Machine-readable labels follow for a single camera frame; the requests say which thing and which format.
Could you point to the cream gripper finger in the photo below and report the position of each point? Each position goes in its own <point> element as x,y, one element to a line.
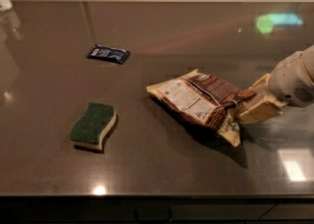
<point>261,85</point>
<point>259,109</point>

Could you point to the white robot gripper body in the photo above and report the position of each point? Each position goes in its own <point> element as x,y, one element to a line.
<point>289,79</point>

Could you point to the brown chip bag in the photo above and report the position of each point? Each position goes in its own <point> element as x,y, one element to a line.
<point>205,101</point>

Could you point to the blue rxbar blueberry wrapper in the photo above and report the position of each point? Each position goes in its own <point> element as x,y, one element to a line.
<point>115,55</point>

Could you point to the green and yellow sponge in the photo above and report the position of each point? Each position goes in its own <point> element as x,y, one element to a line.
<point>94,126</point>

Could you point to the white object at table corner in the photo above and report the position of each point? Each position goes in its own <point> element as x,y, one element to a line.
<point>5,5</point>

